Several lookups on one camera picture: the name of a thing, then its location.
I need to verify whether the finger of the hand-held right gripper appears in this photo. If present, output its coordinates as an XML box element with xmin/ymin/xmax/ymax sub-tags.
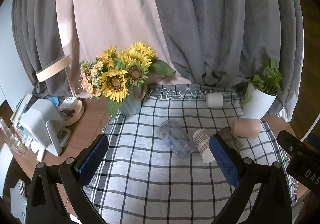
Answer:
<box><xmin>277</xmin><ymin>130</ymin><xmax>310</xmax><ymax>158</ymax></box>

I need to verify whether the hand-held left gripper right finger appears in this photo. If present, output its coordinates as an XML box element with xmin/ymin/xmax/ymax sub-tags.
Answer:
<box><xmin>209</xmin><ymin>134</ymin><xmax>293</xmax><ymax>224</ymax></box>

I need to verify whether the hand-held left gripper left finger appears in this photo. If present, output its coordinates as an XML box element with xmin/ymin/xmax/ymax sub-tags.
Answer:
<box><xmin>25</xmin><ymin>135</ymin><xmax>109</xmax><ymax>224</ymax></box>

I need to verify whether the clear glass cup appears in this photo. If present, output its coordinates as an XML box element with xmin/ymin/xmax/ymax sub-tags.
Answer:
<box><xmin>215</xmin><ymin>128</ymin><xmax>245</xmax><ymax>151</ymax></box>

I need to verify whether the checkered paper cup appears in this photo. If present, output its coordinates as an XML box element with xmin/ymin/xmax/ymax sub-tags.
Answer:
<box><xmin>192</xmin><ymin>128</ymin><xmax>215</xmax><ymax>164</ymax></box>

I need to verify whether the pink cup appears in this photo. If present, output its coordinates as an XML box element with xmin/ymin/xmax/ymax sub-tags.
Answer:
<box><xmin>230</xmin><ymin>118</ymin><xmax>261</xmax><ymax>138</ymax></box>

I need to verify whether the clear plastic cup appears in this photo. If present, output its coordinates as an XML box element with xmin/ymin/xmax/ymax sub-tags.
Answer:
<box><xmin>158</xmin><ymin>119</ymin><xmax>198</xmax><ymax>160</ymax></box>

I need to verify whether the white cup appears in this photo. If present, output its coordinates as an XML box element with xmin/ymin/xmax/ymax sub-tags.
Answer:
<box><xmin>205</xmin><ymin>92</ymin><xmax>224</xmax><ymax>108</ymax></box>

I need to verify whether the white plant pot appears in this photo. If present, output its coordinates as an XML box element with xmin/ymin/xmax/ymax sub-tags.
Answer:
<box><xmin>242</xmin><ymin>82</ymin><xmax>277</xmax><ymax>120</ymax></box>

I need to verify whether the checked tablecloth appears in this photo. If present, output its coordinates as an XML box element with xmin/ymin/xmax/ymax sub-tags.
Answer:
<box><xmin>84</xmin><ymin>84</ymin><xmax>299</xmax><ymax>224</ymax></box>

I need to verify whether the white charger plug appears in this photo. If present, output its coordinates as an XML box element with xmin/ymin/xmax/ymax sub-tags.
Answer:
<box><xmin>64</xmin><ymin>97</ymin><xmax>78</xmax><ymax>109</ymax></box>

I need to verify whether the blue-grey ribbed vase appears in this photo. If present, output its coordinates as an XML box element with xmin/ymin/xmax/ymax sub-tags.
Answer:
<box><xmin>118</xmin><ymin>84</ymin><xmax>148</xmax><ymax>116</ymax></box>

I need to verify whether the green potted plant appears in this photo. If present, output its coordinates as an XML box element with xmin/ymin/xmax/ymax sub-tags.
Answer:
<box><xmin>241</xmin><ymin>58</ymin><xmax>290</xmax><ymax>105</ymax></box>

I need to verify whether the white box-shaped device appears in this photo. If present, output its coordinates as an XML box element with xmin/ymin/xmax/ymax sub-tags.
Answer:
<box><xmin>19</xmin><ymin>99</ymin><xmax>71</xmax><ymax>157</ymax></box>

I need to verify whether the sunflower bouquet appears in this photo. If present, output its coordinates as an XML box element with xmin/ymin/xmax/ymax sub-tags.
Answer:
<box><xmin>79</xmin><ymin>42</ymin><xmax>177</xmax><ymax>118</ymax></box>

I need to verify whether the white ribbed object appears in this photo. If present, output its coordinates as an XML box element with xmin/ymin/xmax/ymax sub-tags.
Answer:
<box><xmin>9</xmin><ymin>179</ymin><xmax>27</xmax><ymax>218</ymax></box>

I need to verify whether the clear plastic bag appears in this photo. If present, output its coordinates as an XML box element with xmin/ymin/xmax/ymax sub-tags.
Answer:
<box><xmin>0</xmin><ymin>116</ymin><xmax>28</xmax><ymax>157</ymax></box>

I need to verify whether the stack of books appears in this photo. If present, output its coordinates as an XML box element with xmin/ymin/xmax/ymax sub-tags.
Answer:
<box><xmin>10</xmin><ymin>91</ymin><xmax>33</xmax><ymax>124</ymax></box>

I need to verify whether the grey curtain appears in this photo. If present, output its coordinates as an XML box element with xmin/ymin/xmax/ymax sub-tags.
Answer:
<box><xmin>11</xmin><ymin>0</ymin><xmax>304</xmax><ymax>122</ymax></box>

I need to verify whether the pink curtain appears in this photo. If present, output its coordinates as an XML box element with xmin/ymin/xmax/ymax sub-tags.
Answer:
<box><xmin>55</xmin><ymin>0</ymin><xmax>191</xmax><ymax>100</ymax></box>

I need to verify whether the white curved cable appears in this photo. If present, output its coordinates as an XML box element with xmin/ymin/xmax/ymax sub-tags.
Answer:
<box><xmin>299</xmin><ymin>112</ymin><xmax>320</xmax><ymax>142</ymax></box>

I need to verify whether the white ring desk lamp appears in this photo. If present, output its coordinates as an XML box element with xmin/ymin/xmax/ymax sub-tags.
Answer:
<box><xmin>36</xmin><ymin>55</ymin><xmax>86</xmax><ymax>126</ymax></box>

